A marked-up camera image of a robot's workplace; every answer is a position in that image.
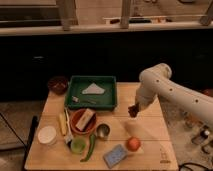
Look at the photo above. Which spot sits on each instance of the dark red grape bunch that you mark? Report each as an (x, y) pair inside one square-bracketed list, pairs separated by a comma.
[(133, 110)]

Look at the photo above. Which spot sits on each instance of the blue sponge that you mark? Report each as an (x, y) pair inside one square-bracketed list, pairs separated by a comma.
[(114, 156)]

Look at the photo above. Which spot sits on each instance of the spice bottles rack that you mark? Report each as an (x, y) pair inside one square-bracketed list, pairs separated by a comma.
[(191, 121)]

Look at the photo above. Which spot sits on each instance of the green chili pepper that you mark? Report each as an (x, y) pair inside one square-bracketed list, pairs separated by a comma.
[(92, 141)]

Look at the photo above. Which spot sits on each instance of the small fork in tray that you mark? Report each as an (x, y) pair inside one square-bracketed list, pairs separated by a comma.
[(78, 100)]

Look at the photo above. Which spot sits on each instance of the dark red bowl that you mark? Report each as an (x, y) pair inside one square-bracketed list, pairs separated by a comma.
[(58, 84)]

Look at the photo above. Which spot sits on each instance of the orange round fruit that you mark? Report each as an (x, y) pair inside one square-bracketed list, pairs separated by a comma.
[(133, 144)]

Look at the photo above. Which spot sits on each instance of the white handled brush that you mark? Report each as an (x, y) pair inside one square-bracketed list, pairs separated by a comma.
[(69, 135)]

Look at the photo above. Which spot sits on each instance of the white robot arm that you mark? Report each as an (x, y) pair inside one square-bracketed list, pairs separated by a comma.
[(156, 81)]

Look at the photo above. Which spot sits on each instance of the white round container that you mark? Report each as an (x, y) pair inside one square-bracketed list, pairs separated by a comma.
[(47, 135)]

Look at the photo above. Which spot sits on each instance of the green small cup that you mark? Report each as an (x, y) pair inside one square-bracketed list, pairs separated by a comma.
[(78, 145)]

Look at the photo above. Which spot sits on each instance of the yellow corn cob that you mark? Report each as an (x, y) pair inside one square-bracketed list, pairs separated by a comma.
[(62, 121)]

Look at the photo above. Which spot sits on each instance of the grey folded cloth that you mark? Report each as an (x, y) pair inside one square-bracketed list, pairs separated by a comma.
[(93, 89)]

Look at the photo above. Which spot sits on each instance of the small metal cup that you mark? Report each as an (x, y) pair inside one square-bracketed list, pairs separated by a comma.
[(103, 131)]

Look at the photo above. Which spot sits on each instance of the beige wooden block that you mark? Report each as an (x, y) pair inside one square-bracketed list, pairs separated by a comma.
[(84, 119)]

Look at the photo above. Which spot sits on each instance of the green plastic tray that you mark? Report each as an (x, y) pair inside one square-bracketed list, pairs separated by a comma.
[(105, 101)]

